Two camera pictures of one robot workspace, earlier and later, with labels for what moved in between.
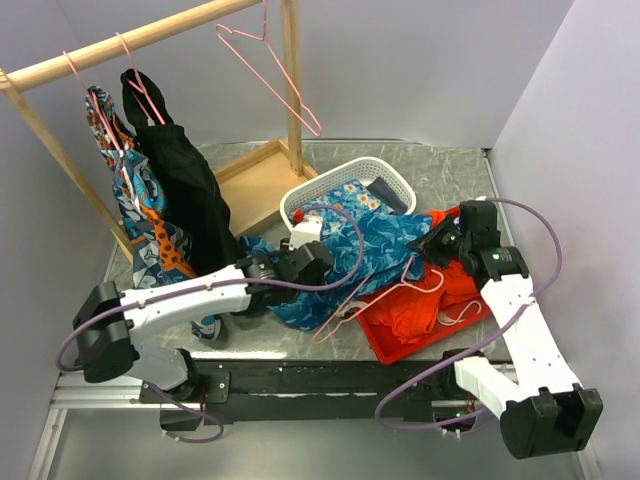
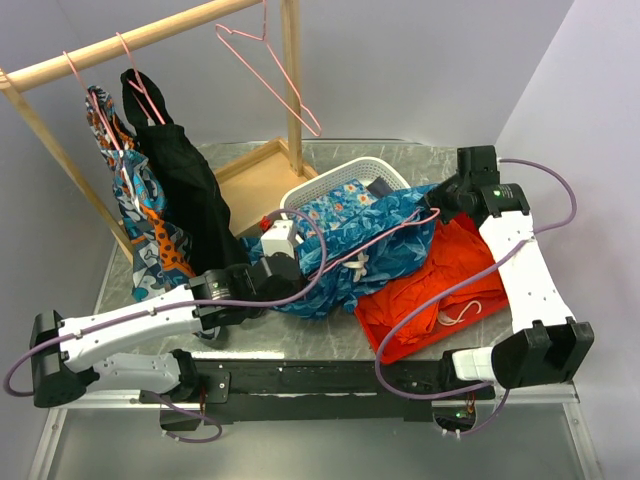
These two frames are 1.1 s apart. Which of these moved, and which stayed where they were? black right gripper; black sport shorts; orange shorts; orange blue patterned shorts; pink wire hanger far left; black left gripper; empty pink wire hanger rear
Moved: black right gripper; black left gripper
Stayed: pink wire hanger far left; empty pink wire hanger rear; black sport shorts; orange blue patterned shorts; orange shorts
